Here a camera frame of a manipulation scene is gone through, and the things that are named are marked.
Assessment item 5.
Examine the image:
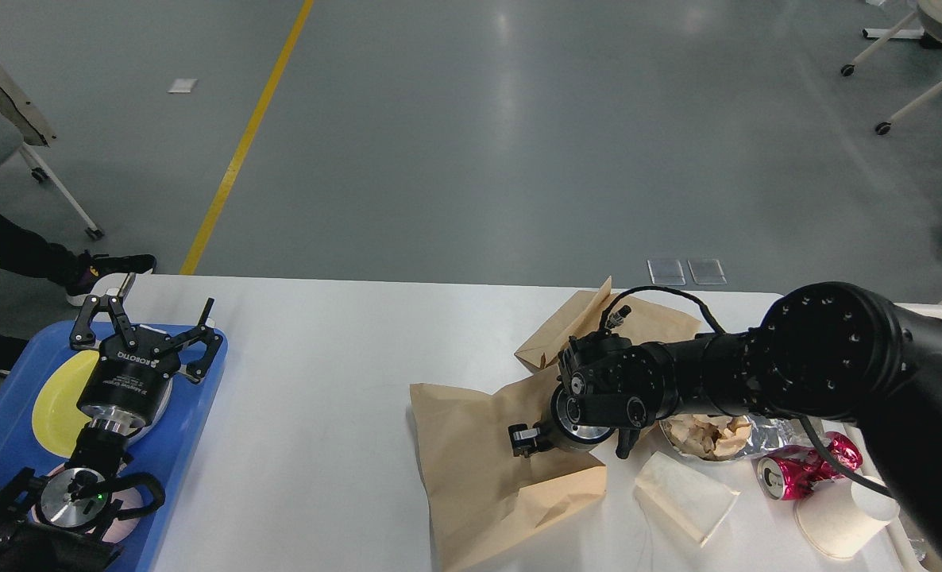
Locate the red object under arm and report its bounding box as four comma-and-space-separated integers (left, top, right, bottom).
755, 431, 863, 501

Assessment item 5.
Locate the clear floor plate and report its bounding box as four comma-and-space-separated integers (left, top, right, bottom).
686, 258, 728, 286
647, 258, 688, 287

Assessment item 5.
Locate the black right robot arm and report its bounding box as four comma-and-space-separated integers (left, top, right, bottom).
508, 282, 942, 558

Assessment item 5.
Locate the white paper napkin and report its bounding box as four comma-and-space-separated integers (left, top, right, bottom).
635, 452, 741, 547

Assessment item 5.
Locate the foil tray with crumpled paper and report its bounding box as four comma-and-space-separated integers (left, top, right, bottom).
658, 414, 811, 463

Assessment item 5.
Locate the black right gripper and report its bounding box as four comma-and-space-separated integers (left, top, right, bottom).
508, 386, 639, 460

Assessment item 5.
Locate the large brown paper bag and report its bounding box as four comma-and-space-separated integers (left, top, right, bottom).
409, 366, 608, 571

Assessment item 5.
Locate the clear plastic wrapper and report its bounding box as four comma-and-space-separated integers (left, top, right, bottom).
908, 535, 928, 566

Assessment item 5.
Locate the pink plate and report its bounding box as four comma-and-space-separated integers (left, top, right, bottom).
118, 323, 180, 444

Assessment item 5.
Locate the white chair base right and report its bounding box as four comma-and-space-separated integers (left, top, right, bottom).
837, 1, 942, 141

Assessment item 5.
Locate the blue plastic tray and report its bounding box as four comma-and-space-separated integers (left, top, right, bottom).
0, 321, 228, 571

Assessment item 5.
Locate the person in black clothes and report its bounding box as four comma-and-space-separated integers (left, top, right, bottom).
0, 214, 156, 377

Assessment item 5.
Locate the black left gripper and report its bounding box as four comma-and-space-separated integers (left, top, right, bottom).
68, 272, 225, 434

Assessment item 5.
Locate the beige plastic bin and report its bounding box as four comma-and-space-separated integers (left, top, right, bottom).
843, 303, 942, 571

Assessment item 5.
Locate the clear floor plate right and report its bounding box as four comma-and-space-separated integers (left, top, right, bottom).
686, 258, 728, 286

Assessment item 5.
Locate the clear floor plate left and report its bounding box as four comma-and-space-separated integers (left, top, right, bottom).
647, 258, 688, 287

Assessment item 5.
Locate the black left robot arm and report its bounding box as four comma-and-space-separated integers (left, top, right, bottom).
0, 275, 227, 571

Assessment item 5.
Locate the white paper cup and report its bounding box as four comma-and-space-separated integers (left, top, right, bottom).
794, 478, 901, 560

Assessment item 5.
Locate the pink ribbed mug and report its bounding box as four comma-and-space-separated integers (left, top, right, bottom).
29, 465, 144, 543

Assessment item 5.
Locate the yellow plastic plate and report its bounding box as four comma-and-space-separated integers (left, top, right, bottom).
31, 350, 99, 458

